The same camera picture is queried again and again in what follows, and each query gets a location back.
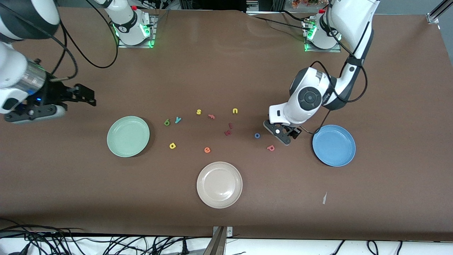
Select orange flower decoration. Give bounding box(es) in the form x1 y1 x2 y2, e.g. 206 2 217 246
291 0 328 9

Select brown table cover sheet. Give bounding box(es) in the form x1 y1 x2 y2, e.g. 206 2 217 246
0 5 453 242

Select grey metal bar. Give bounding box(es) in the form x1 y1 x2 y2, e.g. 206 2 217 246
202 227 227 255

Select beige plate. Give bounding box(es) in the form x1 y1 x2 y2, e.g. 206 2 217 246
196 161 243 209

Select black table cable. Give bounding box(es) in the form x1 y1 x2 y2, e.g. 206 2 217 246
280 10 311 23
248 14 310 32

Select green plate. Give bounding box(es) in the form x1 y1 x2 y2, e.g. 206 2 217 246
107 116 150 158

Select tangled black cable bundle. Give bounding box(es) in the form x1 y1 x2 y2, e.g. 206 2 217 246
0 218 206 255

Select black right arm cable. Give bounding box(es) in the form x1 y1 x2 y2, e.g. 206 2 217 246
46 0 118 82

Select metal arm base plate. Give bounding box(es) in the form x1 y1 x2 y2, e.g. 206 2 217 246
304 19 342 53
118 15 157 49

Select blue plate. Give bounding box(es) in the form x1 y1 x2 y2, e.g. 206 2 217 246
312 124 356 167

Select aluminium frame profile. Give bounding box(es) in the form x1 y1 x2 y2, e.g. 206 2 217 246
426 0 453 24

